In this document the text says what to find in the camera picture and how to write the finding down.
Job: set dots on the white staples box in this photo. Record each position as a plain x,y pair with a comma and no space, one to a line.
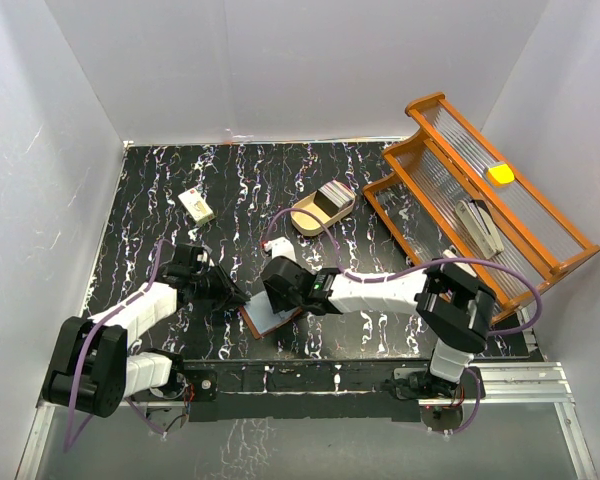
196,206

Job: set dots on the large grey black stapler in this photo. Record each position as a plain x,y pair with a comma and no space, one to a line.
477,220

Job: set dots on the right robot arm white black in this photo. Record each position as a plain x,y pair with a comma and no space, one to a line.
456,305

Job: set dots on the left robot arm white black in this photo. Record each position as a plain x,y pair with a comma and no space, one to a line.
91,369

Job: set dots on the yellow sticky note block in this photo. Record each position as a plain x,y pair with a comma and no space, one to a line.
500,175

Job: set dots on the orange leather card holder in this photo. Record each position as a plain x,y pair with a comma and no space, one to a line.
260,318

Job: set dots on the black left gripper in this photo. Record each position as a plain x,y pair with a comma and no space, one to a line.
227,292

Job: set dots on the black base rail with mounts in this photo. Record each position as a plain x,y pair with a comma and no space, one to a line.
298,389

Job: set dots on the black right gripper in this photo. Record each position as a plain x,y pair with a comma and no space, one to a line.
278,301

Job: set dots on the beige oval plastic tray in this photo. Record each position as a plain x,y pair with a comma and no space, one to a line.
307,216

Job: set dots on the orange wooden tiered rack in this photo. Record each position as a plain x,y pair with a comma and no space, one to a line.
444,162

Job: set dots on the aluminium frame profile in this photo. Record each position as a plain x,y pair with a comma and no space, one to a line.
525,427

